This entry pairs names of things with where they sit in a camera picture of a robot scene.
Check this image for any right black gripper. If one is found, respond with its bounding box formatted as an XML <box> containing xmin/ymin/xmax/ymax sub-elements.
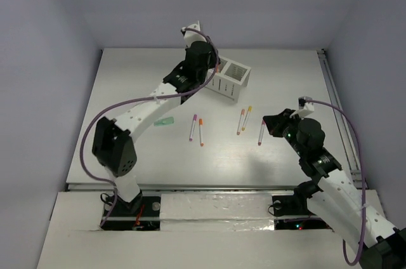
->
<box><xmin>263</xmin><ymin>108</ymin><xmax>306</xmax><ymax>157</ymax></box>

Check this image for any green eraser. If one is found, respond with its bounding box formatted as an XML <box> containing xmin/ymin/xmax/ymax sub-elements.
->
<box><xmin>154</xmin><ymin>117</ymin><xmax>174</xmax><ymax>126</ymax></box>

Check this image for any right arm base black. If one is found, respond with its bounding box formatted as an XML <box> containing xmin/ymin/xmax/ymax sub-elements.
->
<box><xmin>267</xmin><ymin>181</ymin><xmax>327</xmax><ymax>230</ymax></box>

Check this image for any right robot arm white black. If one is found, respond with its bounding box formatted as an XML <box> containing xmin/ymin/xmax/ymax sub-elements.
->
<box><xmin>263</xmin><ymin>108</ymin><xmax>405</xmax><ymax>268</ymax></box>

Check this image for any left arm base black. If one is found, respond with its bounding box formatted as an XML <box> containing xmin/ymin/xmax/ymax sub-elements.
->
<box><xmin>100</xmin><ymin>192</ymin><xmax>161</xmax><ymax>231</ymax></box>

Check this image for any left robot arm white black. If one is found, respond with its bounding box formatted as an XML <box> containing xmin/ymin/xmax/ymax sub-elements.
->
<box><xmin>92</xmin><ymin>41</ymin><xmax>218</xmax><ymax>215</ymax></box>

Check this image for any pink capped white marker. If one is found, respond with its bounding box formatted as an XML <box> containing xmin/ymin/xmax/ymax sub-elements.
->
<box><xmin>258</xmin><ymin>120</ymin><xmax>266</xmax><ymax>146</ymax></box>

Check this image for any yellow capped white marker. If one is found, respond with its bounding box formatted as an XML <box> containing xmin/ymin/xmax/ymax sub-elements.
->
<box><xmin>242</xmin><ymin>106</ymin><xmax>252</xmax><ymax>131</ymax></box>

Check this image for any salmon capped white marker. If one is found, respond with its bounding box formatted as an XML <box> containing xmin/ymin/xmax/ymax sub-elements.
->
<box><xmin>237</xmin><ymin>108</ymin><xmax>245</xmax><ymax>135</ymax></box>

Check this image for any purple capped white marker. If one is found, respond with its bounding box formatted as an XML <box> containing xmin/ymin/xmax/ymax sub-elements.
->
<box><xmin>188</xmin><ymin>114</ymin><xmax>197</xmax><ymax>141</ymax></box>

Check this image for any white two-compartment pen holder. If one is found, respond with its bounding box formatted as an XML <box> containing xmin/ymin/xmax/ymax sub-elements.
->
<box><xmin>206</xmin><ymin>56</ymin><xmax>251</xmax><ymax>103</ymax></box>

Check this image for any orange capped white marker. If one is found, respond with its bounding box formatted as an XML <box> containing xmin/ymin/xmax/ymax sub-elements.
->
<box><xmin>199</xmin><ymin>119</ymin><xmax>204</xmax><ymax>147</ymax></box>

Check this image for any white foam block centre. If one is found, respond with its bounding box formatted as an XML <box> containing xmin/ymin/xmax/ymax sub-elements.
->
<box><xmin>159</xmin><ymin>192</ymin><xmax>275</xmax><ymax>232</ymax></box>

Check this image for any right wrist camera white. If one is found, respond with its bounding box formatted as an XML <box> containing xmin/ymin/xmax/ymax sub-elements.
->
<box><xmin>297</xmin><ymin>96</ymin><xmax>315</xmax><ymax>118</ymax></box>

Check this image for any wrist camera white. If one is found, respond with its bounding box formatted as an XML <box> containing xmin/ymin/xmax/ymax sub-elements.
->
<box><xmin>297</xmin><ymin>96</ymin><xmax>315</xmax><ymax>118</ymax></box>
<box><xmin>181</xmin><ymin>20</ymin><xmax>206</xmax><ymax>48</ymax></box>

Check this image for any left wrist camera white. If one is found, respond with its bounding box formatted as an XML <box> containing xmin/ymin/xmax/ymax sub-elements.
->
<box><xmin>181</xmin><ymin>20</ymin><xmax>206</xmax><ymax>48</ymax></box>

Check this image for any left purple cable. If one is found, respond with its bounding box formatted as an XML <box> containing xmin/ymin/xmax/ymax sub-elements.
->
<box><xmin>79</xmin><ymin>27</ymin><xmax>221</xmax><ymax>228</ymax></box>

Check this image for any aluminium rail right side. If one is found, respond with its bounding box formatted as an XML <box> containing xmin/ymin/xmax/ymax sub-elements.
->
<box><xmin>317</xmin><ymin>49</ymin><xmax>362</xmax><ymax>190</ymax></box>

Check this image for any aluminium rail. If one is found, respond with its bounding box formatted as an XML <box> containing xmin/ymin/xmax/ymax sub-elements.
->
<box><xmin>67</xmin><ymin>182</ymin><xmax>298</xmax><ymax>191</ymax></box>
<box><xmin>317</xmin><ymin>49</ymin><xmax>362</xmax><ymax>190</ymax></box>

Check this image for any aluminium rail front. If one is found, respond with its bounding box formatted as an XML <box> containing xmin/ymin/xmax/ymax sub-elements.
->
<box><xmin>67</xmin><ymin>182</ymin><xmax>298</xmax><ymax>191</ymax></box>

